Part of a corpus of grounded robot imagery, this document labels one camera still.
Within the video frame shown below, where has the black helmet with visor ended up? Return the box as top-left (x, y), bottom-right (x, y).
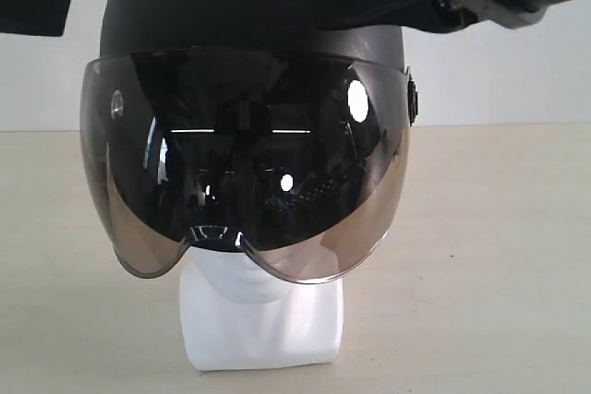
top-left (80, 0), bottom-right (417, 283)

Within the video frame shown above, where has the white mannequin head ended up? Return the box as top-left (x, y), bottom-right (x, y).
top-left (179, 248), bottom-right (344, 372)

